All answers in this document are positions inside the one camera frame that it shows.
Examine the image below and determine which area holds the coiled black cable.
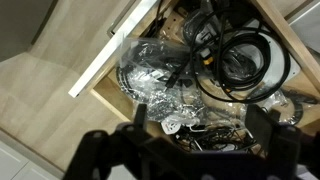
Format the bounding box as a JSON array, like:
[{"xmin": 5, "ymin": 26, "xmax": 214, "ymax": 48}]
[{"xmin": 190, "ymin": 9, "xmax": 292, "ymax": 104}]

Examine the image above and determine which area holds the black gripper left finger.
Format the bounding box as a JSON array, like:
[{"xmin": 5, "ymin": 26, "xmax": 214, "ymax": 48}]
[{"xmin": 63, "ymin": 104, "xmax": 157, "ymax": 180}]

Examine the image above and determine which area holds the clear plastic bag with cables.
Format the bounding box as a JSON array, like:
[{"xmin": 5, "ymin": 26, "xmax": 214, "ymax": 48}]
[{"xmin": 116, "ymin": 38, "xmax": 205, "ymax": 125}]

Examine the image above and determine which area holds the white power adapter plug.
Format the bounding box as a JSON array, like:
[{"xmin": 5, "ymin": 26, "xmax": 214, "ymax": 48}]
[{"xmin": 161, "ymin": 121, "xmax": 181, "ymax": 135}]

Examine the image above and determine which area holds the open wooden drawer white front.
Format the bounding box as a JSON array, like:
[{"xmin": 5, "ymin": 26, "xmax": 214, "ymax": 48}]
[{"xmin": 69, "ymin": 0, "xmax": 319, "ymax": 153}]

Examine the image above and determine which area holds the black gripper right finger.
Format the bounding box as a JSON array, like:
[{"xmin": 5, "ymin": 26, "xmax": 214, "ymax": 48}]
[{"xmin": 245, "ymin": 104, "xmax": 320, "ymax": 180}]

